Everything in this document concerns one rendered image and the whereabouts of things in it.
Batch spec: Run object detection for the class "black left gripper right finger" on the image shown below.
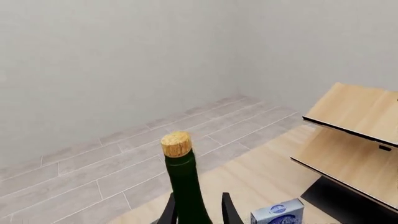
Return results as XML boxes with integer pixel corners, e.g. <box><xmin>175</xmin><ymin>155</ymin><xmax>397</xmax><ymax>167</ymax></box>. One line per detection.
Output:
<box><xmin>221</xmin><ymin>192</ymin><xmax>246</xmax><ymax>224</ymax></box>

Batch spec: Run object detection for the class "pale wooden cabinet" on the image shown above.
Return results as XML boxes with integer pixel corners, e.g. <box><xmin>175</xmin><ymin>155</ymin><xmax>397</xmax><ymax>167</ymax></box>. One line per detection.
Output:
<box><xmin>290</xmin><ymin>82</ymin><xmax>398</xmax><ymax>224</ymax></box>

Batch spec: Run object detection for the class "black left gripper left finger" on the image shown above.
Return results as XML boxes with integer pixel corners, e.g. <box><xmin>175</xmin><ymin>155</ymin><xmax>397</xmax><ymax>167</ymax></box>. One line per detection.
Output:
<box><xmin>152</xmin><ymin>192</ymin><xmax>178</xmax><ymax>224</ymax></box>

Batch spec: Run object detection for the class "blue and white printed box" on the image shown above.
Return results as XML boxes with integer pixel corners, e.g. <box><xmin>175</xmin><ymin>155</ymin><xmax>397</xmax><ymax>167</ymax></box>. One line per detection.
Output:
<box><xmin>250</xmin><ymin>198</ymin><xmax>305</xmax><ymax>224</ymax></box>

